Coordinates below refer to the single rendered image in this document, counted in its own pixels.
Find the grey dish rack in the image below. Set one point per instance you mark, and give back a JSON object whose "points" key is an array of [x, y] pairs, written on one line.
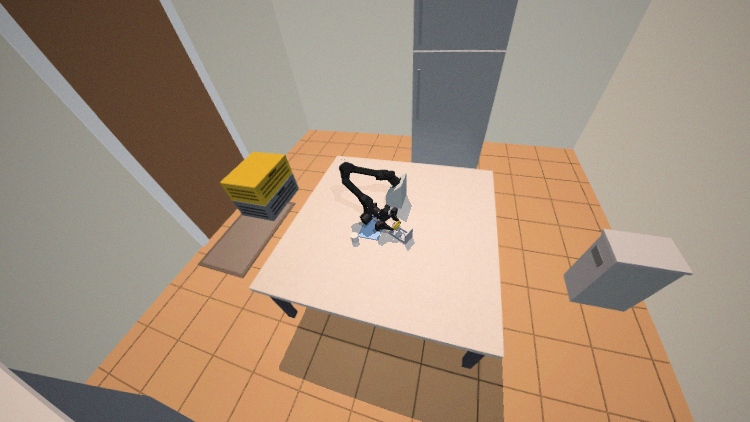
{"points": [[401, 234]]}

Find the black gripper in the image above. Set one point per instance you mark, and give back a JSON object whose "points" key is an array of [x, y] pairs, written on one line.
{"points": [[382, 224]]}

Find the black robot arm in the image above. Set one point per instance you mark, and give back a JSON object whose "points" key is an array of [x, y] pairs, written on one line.
{"points": [[369, 207]]}

